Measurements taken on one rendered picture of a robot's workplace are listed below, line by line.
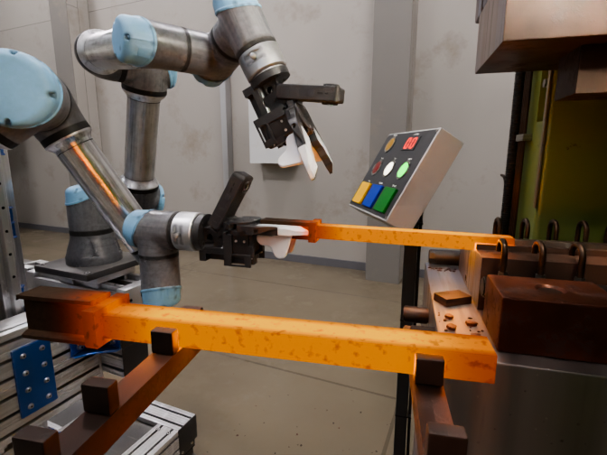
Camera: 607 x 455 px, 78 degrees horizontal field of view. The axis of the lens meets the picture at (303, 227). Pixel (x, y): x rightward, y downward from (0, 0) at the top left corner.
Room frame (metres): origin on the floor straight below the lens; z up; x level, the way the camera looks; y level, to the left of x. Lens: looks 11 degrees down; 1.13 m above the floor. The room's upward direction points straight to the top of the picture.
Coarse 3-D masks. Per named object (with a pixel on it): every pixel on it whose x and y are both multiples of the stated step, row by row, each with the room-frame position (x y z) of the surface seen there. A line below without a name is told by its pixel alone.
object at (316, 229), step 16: (288, 224) 0.64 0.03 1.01; (304, 224) 0.63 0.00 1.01; (320, 224) 0.64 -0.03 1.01; (336, 224) 0.65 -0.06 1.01; (352, 240) 0.61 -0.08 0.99; (368, 240) 0.60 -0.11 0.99; (384, 240) 0.60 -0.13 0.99; (400, 240) 0.59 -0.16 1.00; (416, 240) 0.58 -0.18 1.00; (432, 240) 0.58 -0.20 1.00; (448, 240) 0.57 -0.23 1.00; (464, 240) 0.57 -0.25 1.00; (480, 240) 0.56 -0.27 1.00; (496, 240) 0.56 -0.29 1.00; (512, 240) 0.55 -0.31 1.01
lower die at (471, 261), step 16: (528, 240) 0.57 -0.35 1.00; (544, 240) 0.57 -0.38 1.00; (464, 256) 0.64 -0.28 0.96; (480, 256) 0.52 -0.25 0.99; (496, 256) 0.51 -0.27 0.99; (512, 256) 0.51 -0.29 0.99; (528, 256) 0.51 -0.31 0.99; (560, 256) 0.51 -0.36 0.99; (576, 256) 0.51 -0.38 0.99; (592, 256) 0.51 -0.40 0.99; (464, 272) 0.63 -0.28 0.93; (480, 272) 0.51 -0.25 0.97; (496, 272) 0.50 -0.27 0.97; (512, 272) 0.49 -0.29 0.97; (528, 272) 0.49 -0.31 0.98; (560, 272) 0.48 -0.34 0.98; (576, 272) 0.47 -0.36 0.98; (592, 272) 0.47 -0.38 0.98; (480, 304) 0.50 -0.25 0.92
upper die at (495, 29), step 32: (512, 0) 0.50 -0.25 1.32; (544, 0) 0.49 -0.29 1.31; (576, 0) 0.48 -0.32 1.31; (480, 32) 0.68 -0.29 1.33; (512, 32) 0.50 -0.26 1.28; (544, 32) 0.49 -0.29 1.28; (576, 32) 0.48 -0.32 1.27; (480, 64) 0.65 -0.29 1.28; (512, 64) 0.62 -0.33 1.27; (544, 64) 0.62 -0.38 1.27
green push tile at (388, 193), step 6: (384, 192) 1.06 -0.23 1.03; (390, 192) 1.02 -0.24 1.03; (396, 192) 1.01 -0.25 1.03; (378, 198) 1.07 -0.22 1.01; (384, 198) 1.04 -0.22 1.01; (390, 198) 1.01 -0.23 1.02; (378, 204) 1.05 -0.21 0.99; (384, 204) 1.02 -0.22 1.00; (378, 210) 1.03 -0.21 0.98; (384, 210) 1.00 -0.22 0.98
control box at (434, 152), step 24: (384, 144) 1.31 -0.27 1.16; (408, 144) 1.11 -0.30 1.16; (432, 144) 0.99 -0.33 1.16; (456, 144) 1.00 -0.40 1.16; (384, 168) 1.19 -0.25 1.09; (408, 168) 1.02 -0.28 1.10; (432, 168) 0.99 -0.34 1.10; (408, 192) 0.98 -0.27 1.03; (432, 192) 0.99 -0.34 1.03; (384, 216) 0.99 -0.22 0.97; (408, 216) 0.98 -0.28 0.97
